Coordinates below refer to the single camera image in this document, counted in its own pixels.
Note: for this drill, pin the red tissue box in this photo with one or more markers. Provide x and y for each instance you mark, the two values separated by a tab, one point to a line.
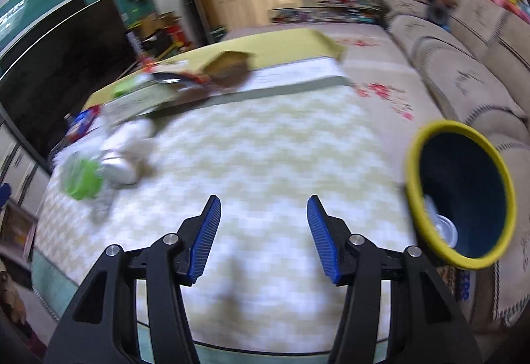
81	124

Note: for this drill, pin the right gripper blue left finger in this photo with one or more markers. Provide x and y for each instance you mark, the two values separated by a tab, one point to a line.
205	231

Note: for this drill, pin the black tower fan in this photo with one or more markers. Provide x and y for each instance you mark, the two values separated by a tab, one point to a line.
198	22

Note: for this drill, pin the yellow rimmed dark trash bin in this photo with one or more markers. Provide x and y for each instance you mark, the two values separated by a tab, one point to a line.
469	182

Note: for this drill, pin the black television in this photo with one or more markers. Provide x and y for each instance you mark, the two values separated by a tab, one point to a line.
58	73

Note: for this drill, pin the beige sofa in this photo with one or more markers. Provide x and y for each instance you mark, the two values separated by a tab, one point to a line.
477	71

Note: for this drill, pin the white green paper box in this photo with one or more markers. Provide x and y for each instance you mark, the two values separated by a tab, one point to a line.
142	100

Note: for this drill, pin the green lidded clear container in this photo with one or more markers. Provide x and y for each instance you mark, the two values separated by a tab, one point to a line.
80	178

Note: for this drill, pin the brown plastic tray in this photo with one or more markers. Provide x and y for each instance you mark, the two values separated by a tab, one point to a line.
229	70

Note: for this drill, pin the patterned tablecloth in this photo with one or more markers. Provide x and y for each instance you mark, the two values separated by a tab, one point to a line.
263	297

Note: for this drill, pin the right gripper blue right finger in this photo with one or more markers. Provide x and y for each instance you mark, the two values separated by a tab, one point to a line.
328	252

